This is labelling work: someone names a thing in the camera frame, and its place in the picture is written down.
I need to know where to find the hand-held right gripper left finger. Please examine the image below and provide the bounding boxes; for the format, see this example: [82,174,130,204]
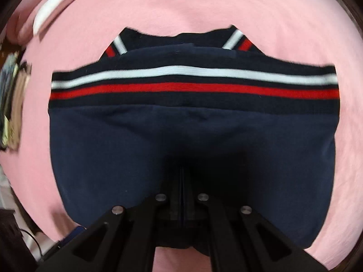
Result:
[35,167,182,272]

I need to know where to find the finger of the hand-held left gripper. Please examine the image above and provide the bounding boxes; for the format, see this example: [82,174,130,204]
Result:
[42,225,87,261]

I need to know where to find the white printed pillow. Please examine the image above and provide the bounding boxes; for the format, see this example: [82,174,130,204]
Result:
[32,0,95,34]

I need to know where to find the pink fleece bed blanket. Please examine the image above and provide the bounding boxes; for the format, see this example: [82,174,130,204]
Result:
[6,0,363,272]

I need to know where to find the pink folded quilt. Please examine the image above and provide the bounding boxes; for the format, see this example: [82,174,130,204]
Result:
[6,6,39,44]

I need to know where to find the folded blue jeans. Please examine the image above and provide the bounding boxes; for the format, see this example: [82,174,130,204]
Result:
[0,52,19,105]

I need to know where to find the navy and red varsity jacket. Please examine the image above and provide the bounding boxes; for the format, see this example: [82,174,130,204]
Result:
[48,25,341,257]

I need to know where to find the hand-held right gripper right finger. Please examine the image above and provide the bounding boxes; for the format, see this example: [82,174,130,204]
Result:
[184,167,326,272]

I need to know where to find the folded cream clothes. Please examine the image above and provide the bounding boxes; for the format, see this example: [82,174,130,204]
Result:
[4,68,32,151]

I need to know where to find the dark object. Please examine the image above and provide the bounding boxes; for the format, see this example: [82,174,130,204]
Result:
[0,208,39,272]

